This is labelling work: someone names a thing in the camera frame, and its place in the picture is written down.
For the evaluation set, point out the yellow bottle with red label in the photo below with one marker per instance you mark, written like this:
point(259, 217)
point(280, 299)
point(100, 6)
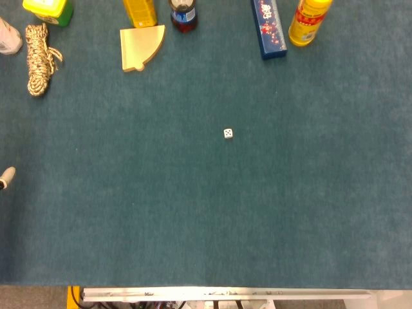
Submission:
point(307, 22)

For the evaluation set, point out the white plastic bottle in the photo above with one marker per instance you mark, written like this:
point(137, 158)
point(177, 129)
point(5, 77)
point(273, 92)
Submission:
point(8, 37)

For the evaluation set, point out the small white die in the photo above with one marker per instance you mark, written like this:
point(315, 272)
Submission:
point(228, 133)

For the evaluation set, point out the aluminium frame rail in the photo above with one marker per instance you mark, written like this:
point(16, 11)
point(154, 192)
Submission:
point(225, 294)

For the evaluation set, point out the teal felt table mat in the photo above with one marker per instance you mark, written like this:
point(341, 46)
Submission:
point(206, 180)

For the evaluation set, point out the green box with yellow lid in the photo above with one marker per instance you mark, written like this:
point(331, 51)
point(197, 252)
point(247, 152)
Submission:
point(51, 9)

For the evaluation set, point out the quarter-round wooden block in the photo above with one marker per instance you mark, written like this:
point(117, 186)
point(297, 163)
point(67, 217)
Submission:
point(140, 46)

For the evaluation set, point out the dark cola bottle blue label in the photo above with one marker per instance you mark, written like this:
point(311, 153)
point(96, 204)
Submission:
point(183, 16)

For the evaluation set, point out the yellow drink carton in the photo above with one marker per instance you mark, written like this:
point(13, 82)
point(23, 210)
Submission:
point(140, 11)

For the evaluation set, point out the long blue printed box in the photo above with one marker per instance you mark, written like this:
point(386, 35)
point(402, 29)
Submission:
point(268, 27)

